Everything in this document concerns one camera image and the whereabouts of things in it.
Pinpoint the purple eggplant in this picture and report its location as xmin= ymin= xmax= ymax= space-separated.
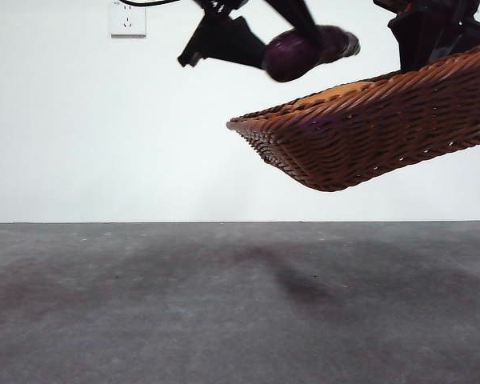
xmin=262 ymin=24 xmax=362 ymax=84

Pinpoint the brown potato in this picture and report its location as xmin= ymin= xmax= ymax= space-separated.
xmin=303 ymin=81 xmax=379 ymax=106

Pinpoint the brown wicker basket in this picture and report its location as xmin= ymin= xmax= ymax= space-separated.
xmin=226 ymin=41 xmax=480 ymax=192

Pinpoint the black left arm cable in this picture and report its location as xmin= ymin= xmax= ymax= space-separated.
xmin=119 ymin=0 xmax=182 ymax=7

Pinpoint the white wall socket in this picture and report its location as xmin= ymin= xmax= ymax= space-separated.
xmin=110 ymin=0 xmax=148 ymax=39

